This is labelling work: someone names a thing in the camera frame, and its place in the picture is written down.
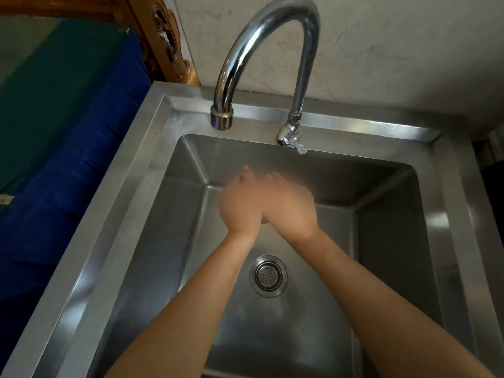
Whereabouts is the person's right hand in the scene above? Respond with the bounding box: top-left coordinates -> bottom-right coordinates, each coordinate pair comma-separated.
259,171 -> 320,244

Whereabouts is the person's left hand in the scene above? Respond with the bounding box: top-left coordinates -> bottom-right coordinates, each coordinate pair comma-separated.
217,165 -> 268,237

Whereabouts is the stainless steel sink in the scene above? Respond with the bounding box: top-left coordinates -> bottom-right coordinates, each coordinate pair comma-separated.
0,80 -> 504,378

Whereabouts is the chrome gooseneck faucet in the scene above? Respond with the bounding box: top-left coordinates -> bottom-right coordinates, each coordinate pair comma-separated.
209,0 -> 320,155

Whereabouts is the person's left forearm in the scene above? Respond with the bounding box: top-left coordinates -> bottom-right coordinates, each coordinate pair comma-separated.
104,230 -> 260,378

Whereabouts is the person's right forearm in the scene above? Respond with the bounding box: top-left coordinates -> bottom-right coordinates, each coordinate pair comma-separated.
291,228 -> 497,378

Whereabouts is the metal drain strainer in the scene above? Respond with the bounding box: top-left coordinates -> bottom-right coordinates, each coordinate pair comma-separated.
248,254 -> 289,299

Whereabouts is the carved wooden furniture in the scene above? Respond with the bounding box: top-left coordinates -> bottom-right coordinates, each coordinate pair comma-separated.
0,0 -> 201,87

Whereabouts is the green table cloth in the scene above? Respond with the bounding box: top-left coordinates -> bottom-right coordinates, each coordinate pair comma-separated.
0,15 -> 129,217

